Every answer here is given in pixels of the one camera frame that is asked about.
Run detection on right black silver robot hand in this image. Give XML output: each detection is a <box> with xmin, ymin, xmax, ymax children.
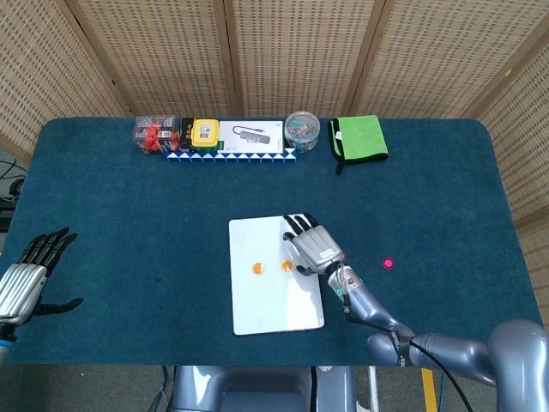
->
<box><xmin>281</xmin><ymin>211</ymin><xmax>347</xmax><ymax>276</ymax></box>

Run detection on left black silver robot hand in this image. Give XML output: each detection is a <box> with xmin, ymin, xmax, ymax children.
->
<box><xmin>0</xmin><ymin>227</ymin><xmax>85</xmax><ymax>327</ymax></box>

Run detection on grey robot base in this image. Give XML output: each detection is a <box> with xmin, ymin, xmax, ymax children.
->
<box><xmin>171</xmin><ymin>365</ymin><xmax>358</xmax><ymax>412</ymax></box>

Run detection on white magnetic board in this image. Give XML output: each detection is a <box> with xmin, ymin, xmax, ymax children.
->
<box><xmin>227</xmin><ymin>213</ymin><xmax>326</xmax><ymax>336</ymax></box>

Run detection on dark blue table mat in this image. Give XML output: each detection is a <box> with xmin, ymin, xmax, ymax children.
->
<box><xmin>0</xmin><ymin>117</ymin><xmax>549</xmax><ymax>367</ymax></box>

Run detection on clear round jar of clips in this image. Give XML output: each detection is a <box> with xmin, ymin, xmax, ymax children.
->
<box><xmin>284</xmin><ymin>111</ymin><xmax>321</xmax><ymax>153</ymax></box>

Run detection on green microfiber cloth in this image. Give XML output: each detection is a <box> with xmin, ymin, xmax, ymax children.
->
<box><xmin>328</xmin><ymin>114</ymin><xmax>389</xmax><ymax>176</ymax></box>

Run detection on white USB hub box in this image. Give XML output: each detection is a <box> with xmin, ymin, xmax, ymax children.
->
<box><xmin>217</xmin><ymin>120</ymin><xmax>287</xmax><ymax>154</ymax></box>

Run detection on white table leg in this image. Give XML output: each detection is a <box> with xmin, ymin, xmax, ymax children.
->
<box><xmin>367</xmin><ymin>366</ymin><xmax>381</xmax><ymax>412</ymax></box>

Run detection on yellow-lidded green container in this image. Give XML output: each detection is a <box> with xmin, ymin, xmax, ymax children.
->
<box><xmin>190</xmin><ymin>118</ymin><xmax>220</xmax><ymax>152</ymax></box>

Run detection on small black box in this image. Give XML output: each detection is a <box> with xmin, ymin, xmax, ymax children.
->
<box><xmin>178</xmin><ymin>117</ymin><xmax>196</xmax><ymax>152</ymax></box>

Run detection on clear box of red capsules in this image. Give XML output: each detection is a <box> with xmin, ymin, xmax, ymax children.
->
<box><xmin>130</xmin><ymin>115</ymin><xmax>181</xmax><ymax>156</ymax></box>

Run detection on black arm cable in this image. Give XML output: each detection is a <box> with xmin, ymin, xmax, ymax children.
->
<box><xmin>341</xmin><ymin>295</ymin><xmax>473</xmax><ymax>412</ymax></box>

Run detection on black floor cables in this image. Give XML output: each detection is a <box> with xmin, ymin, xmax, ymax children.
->
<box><xmin>0</xmin><ymin>158</ymin><xmax>27</xmax><ymax>233</ymax></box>

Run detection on thin blue cable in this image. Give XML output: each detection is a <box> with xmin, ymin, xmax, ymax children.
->
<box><xmin>159</xmin><ymin>365</ymin><xmax>173</xmax><ymax>412</ymax></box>

